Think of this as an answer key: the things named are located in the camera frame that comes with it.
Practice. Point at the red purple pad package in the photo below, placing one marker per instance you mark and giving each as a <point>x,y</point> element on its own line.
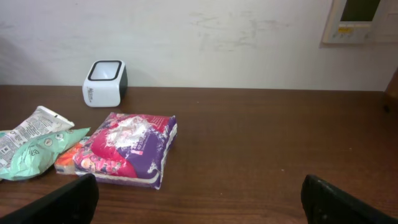
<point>128,149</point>

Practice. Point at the white cream tube gold cap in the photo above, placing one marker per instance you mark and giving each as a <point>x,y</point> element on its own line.
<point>41,121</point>

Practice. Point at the white wall control panel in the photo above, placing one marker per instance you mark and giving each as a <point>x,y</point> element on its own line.
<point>351,22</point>

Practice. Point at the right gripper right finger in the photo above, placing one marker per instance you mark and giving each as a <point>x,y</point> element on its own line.
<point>324,203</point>

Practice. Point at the white barcode scanner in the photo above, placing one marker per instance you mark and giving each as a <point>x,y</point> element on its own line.
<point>106,84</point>

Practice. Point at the small orange tissue pack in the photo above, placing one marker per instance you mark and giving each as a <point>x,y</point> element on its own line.
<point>64,163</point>

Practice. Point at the teal snack packet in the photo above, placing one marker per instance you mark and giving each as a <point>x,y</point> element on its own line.
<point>37,155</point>

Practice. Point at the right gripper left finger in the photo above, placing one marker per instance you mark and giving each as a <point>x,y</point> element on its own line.
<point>73,203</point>

